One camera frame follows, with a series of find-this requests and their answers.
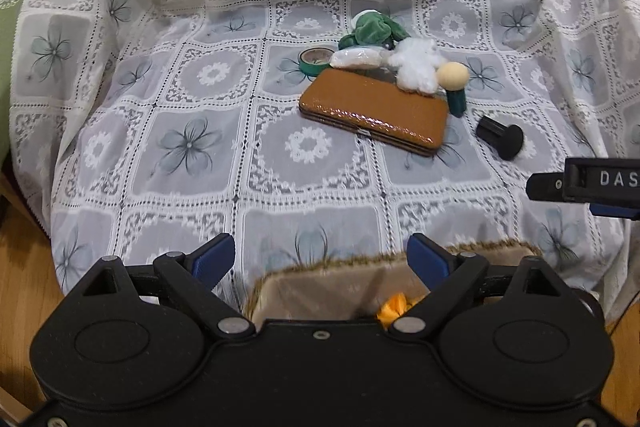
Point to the white fluffy plush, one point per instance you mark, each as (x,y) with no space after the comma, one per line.
(417,67)

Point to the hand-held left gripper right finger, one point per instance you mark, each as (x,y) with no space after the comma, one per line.
(427,257)

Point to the white lace floral cloth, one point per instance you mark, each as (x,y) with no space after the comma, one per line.
(200,132)

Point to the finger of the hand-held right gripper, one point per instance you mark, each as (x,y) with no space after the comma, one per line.
(615,211)

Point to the green printed bag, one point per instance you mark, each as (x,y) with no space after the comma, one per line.
(15,32)

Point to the white oval powder puff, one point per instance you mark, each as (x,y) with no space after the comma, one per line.
(355,58)

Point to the brown leather case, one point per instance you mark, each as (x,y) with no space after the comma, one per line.
(370,107)

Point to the woven basket with fabric lining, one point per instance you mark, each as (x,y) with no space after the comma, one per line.
(320,292)

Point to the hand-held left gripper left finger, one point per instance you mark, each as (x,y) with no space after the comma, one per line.
(216,257)

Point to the green velvet scrunchie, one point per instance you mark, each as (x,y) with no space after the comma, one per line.
(372,29)

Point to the orange satin pouch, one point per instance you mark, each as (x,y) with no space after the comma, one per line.
(395,307)

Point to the green patterned tape roll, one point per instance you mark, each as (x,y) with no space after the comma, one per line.
(307,69)

